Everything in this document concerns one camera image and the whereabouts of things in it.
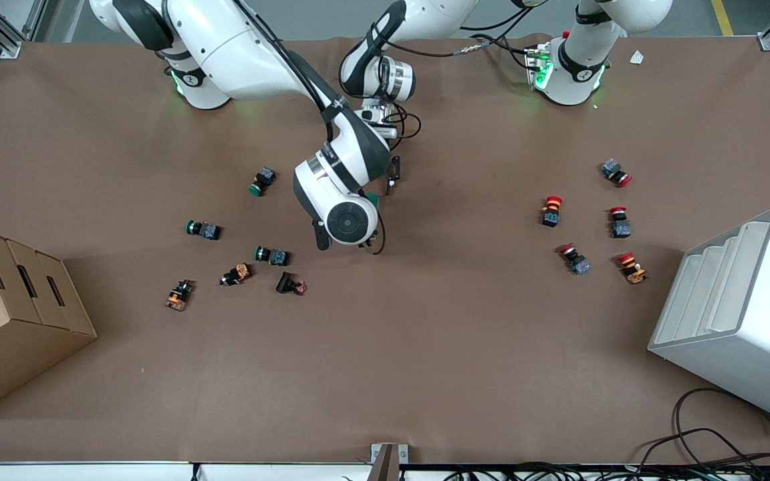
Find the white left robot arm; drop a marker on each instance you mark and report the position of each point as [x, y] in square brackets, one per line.
[579, 67]

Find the green load switch cream lever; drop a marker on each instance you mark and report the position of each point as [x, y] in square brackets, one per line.
[373, 199]

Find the small white paper scrap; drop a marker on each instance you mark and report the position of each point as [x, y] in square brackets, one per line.
[637, 57]

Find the brown cardboard box with slots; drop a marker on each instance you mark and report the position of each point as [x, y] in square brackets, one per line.
[17, 314]

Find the brown table cover mat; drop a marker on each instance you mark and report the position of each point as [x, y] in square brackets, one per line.
[425, 347]

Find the black button orange contact block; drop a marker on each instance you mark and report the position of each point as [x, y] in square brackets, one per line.
[236, 274]
[180, 294]

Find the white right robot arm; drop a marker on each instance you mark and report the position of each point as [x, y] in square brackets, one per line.
[238, 47]

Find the red button black green block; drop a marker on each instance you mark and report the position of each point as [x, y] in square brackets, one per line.
[551, 210]

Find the white grey compartment rack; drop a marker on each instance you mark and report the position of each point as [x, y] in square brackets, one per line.
[746, 321]

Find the green button blue contact block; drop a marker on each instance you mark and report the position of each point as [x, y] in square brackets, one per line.
[263, 181]
[271, 255]
[203, 230]

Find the red button orange contact block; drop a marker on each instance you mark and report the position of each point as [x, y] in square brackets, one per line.
[632, 268]

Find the grey metal edge bracket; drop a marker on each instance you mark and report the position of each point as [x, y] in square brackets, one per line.
[388, 461]

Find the black button pink contact block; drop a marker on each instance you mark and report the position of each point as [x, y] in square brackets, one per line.
[290, 284]

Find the red button blue contact block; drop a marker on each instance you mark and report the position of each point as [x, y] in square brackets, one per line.
[617, 172]
[575, 259]
[619, 222]

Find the white table edge rail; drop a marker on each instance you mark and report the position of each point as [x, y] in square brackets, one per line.
[91, 473]

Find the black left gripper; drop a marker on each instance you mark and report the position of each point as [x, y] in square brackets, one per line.
[393, 172]

